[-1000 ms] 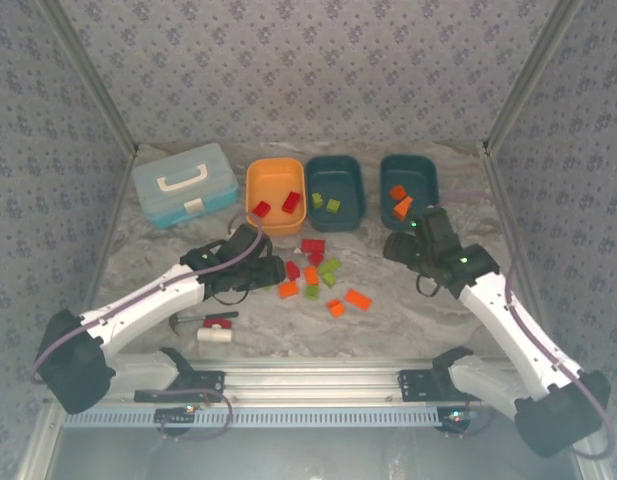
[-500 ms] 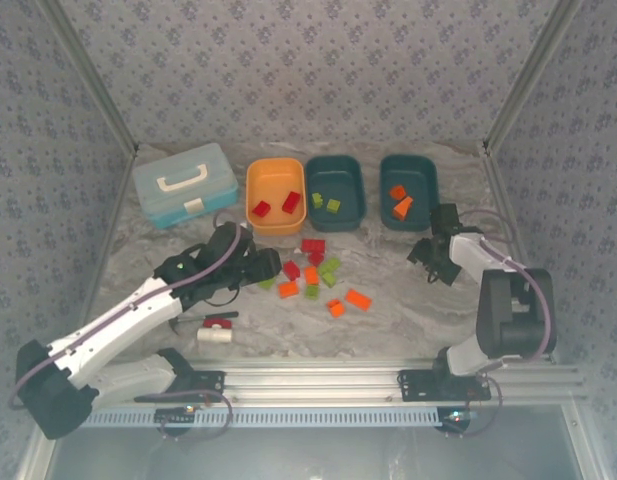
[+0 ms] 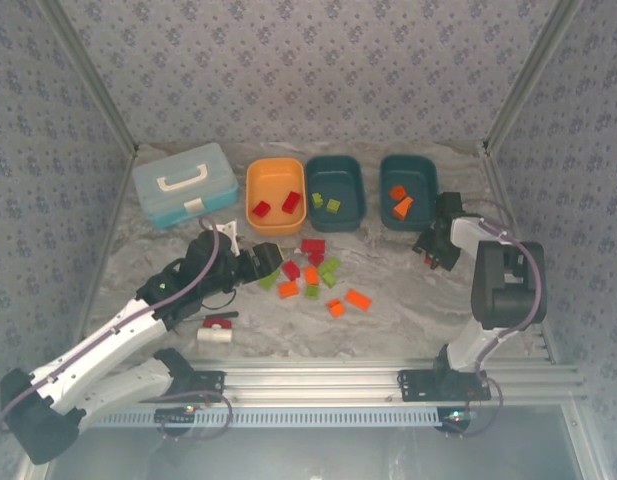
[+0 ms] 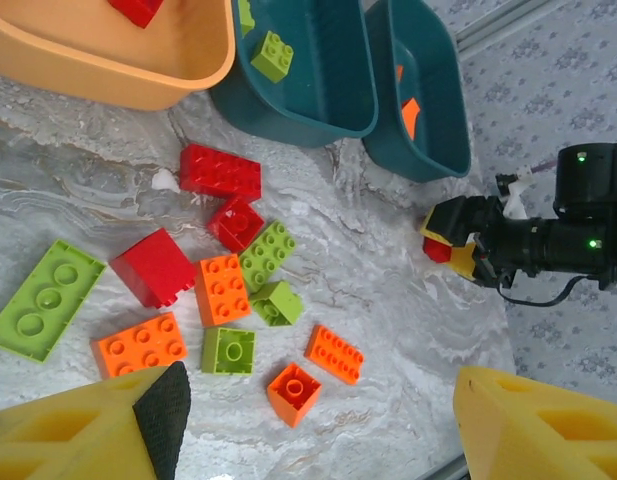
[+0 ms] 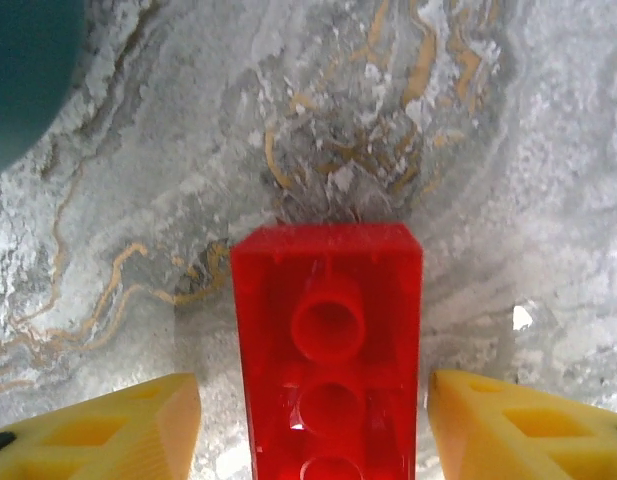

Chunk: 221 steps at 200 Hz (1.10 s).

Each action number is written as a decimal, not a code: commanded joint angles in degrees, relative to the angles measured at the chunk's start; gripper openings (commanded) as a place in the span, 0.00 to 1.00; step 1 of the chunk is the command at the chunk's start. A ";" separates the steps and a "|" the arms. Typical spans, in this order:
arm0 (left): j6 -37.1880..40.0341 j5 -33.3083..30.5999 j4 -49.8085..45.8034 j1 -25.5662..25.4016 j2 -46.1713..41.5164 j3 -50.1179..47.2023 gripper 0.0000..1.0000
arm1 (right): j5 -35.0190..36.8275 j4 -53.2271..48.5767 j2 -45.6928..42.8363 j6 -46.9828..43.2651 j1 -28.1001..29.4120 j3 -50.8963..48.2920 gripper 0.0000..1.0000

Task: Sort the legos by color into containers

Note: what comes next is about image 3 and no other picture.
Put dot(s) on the wide green lego brick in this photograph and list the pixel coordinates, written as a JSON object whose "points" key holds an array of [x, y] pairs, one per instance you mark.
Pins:
{"points": [[330, 265]]}

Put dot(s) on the orange plastic bin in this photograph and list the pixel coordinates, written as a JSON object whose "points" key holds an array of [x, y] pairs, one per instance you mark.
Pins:
{"points": [[275, 175]]}

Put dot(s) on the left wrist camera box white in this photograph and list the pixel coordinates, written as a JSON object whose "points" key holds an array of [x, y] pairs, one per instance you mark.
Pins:
{"points": [[229, 235]]}

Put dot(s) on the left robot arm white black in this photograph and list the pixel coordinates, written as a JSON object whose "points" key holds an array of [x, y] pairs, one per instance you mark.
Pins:
{"points": [[78, 372]]}

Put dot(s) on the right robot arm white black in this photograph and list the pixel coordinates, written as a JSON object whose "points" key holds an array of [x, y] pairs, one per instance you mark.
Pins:
{"points": [[508, 300]]}

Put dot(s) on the black controller board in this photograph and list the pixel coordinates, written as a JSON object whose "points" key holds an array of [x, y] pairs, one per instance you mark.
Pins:
{"points": [[458, 416], [175, 415]]}

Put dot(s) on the dark green plastic bin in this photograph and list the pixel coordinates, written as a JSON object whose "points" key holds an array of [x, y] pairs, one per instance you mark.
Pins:
{"points": [[335, 175], [413, 170]]}

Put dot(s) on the wide orange lego brick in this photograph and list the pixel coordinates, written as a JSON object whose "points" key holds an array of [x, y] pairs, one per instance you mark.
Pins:
{"points": [[358, 299]]}

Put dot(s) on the small orange lego brick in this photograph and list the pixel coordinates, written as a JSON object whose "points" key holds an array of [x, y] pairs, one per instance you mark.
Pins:
{"points": [[398, 192], [335, 308]]}

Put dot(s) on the wide red lego brick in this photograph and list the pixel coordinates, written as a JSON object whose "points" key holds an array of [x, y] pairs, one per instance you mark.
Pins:
{"points": [[313, 245]]}

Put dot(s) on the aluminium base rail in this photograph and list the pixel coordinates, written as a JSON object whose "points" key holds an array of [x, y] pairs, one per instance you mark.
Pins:
{"points": [[313, 380]]}

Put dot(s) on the small green lego brick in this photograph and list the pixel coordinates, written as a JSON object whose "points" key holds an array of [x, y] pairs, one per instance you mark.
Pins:
{"points": [[328, 279], [311, 292], [316, 200], [332, 205]]}

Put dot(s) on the small red lego brick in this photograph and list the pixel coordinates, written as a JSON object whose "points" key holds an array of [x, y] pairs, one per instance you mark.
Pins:
{"points": [[315, 259]]}

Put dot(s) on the orange sloped lego brick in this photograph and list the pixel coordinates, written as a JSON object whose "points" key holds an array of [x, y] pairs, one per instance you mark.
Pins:
{"points": [[402, 208]]}

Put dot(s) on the aluminium frame post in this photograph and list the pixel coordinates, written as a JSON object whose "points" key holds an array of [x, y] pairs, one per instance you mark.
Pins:
{"points": [[528, 75], [91, 75]]}

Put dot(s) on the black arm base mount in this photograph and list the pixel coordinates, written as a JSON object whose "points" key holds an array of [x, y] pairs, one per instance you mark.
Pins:
{"points": [[208, 387], [415, 385]]}

